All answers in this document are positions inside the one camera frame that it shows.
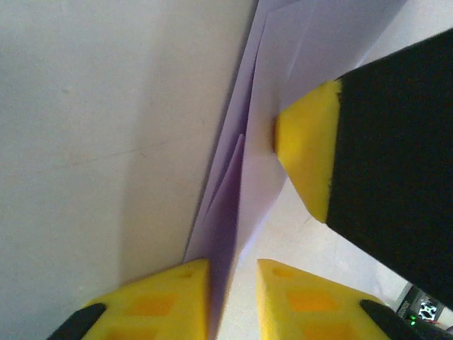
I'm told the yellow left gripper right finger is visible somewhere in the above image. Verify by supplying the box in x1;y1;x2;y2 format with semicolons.
256;259;408;340

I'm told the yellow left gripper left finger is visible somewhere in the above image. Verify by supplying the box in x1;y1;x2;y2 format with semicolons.
47;258;212;340

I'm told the lavender paper sheet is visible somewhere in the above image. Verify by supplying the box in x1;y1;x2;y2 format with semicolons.
183;0;408;340

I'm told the grey slotted cable duct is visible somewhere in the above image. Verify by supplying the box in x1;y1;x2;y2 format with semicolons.
396;285;422;319

